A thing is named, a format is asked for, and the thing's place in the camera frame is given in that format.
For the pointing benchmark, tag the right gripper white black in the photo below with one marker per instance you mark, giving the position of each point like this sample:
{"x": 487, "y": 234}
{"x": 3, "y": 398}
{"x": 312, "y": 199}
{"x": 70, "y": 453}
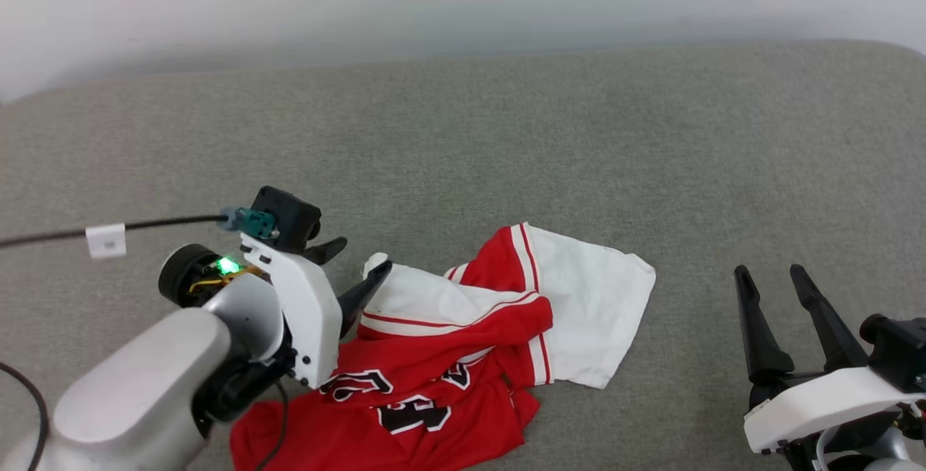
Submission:
{"x": 825, "y": 402}

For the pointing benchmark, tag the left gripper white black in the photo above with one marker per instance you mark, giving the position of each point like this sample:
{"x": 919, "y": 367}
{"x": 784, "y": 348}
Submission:
{"x": 311, "y": 319}

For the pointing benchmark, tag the red white basketball jersey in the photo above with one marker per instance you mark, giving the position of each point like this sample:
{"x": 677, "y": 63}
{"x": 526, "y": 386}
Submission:
{"x": 448, "y": 355}

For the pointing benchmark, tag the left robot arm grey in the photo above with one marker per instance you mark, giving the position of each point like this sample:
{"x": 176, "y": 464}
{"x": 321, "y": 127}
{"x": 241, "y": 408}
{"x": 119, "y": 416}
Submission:
{"x": 130, "y": 391}

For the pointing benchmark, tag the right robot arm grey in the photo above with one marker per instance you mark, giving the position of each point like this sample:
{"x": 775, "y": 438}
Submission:
{"x": 897, "y": 462}

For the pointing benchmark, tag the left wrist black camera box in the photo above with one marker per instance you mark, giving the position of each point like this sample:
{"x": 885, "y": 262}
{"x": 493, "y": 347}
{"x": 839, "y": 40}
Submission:
{"x": 289, "y": 214}

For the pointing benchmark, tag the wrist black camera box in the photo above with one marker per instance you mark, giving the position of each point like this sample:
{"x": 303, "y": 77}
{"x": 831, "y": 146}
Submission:
{"x": 901, "y": 348}
{"x": 289, "y": 214}

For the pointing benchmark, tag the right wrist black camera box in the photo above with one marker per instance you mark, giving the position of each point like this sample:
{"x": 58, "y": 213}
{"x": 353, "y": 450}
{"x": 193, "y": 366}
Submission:
{"x": 901, "y": 348}

